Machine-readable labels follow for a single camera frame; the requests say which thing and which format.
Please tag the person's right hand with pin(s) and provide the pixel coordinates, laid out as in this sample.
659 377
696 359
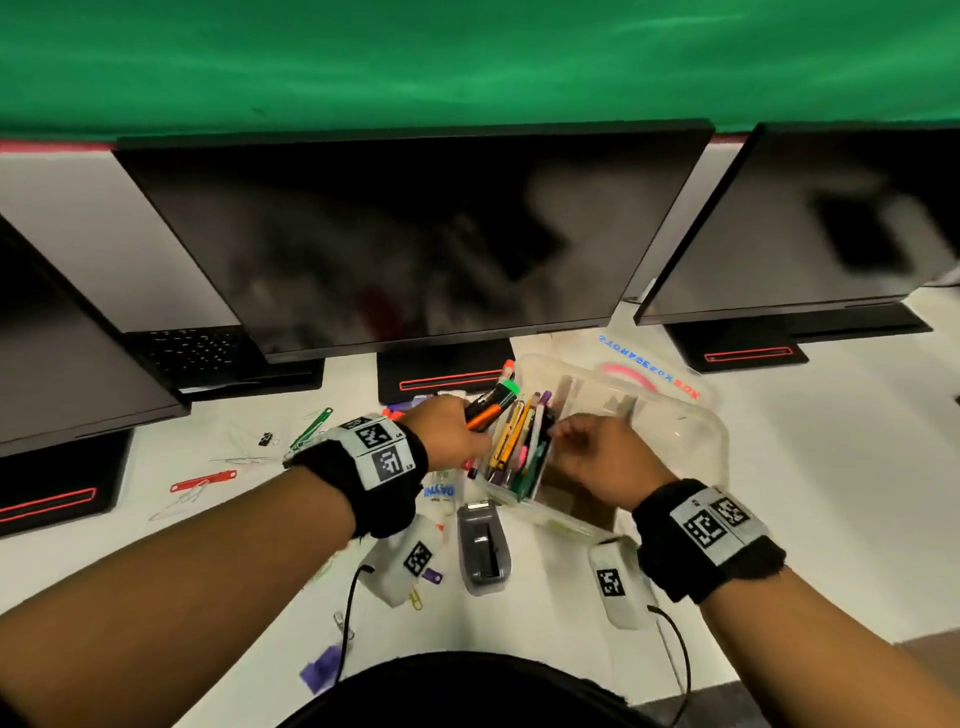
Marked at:
615 461

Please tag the person's left hand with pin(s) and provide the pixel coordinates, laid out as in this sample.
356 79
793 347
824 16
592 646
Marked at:
446 435

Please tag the orange ridged board eraser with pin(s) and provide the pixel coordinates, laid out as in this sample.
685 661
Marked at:
394 414

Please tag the white glue bottle orange cap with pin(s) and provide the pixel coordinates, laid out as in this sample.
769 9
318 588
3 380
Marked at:
441 495

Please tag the yellow pencil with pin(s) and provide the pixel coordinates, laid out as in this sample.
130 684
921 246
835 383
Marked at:
514 435

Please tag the clear plastic storage box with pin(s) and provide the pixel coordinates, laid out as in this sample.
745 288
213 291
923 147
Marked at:
697 450

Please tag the pile of pens and markers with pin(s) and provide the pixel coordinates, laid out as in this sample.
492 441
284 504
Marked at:
525 465

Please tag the red capped marker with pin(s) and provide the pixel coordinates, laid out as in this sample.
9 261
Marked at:
507 369

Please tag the green plastic fastener strip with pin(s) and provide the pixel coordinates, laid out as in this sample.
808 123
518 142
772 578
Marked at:
311 429

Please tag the purple plastic fastener strip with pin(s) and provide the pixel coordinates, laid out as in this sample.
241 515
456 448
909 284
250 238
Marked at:
432 576

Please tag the heap of coloured paper clips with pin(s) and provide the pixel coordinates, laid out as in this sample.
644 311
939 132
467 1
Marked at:
414 600

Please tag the red plastic fastener strip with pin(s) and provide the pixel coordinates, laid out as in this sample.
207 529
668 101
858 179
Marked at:
202 481

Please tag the purple tape roll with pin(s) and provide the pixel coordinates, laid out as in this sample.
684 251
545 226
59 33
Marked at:
322 670

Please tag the person's left forearm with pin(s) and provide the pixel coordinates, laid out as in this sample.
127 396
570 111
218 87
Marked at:
165 607

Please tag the person's right forearm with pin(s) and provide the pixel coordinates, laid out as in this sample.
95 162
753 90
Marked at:
825 660

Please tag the brown cardboard dividers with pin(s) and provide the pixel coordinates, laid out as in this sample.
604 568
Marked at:
577 499

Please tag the black monitor base red stripe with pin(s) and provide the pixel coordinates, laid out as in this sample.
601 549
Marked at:
750 337
442 364
60 480

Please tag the black left wristband with markers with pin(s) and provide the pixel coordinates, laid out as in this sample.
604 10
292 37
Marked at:
367 480

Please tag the black wristband with markers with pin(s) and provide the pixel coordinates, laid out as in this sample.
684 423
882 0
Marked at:
367 480
705 547

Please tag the clear plastic box lid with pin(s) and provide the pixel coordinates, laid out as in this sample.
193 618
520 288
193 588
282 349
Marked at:
645 352

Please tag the black right wristband with markers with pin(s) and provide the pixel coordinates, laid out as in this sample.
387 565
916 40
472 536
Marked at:
705 547

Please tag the black computer monitor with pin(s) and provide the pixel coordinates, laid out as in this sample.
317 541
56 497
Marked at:
67 352
412 240
810 225

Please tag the green cloth backdrop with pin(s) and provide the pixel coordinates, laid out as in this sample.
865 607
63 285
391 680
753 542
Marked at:
480 67

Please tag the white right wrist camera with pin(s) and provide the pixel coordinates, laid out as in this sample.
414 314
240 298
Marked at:
619 589

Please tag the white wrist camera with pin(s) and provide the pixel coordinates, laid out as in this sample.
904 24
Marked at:
619 589
405 562

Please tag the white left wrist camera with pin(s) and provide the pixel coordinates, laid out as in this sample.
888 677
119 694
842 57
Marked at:
405 562

